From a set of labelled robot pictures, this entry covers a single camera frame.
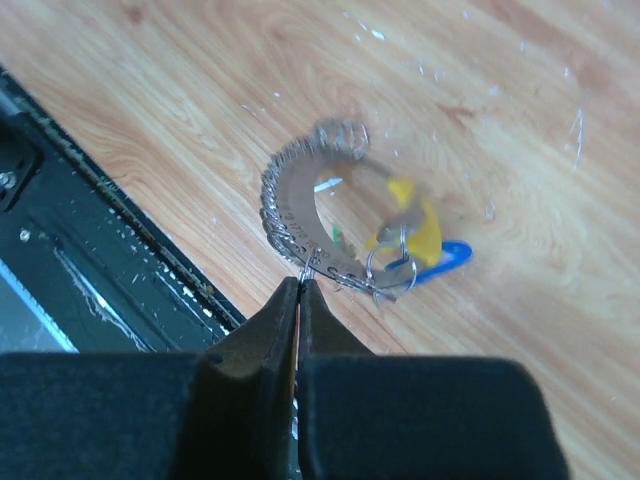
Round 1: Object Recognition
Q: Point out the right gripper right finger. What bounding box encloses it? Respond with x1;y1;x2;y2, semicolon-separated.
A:
298;280;570;479

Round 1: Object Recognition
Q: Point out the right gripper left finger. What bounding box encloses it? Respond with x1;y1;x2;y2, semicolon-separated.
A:
1;277;299;479

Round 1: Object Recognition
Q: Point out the blue capped key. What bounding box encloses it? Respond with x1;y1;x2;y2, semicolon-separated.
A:
403;241;473;287

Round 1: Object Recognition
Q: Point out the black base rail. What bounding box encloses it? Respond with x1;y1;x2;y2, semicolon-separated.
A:
1;72;244;352

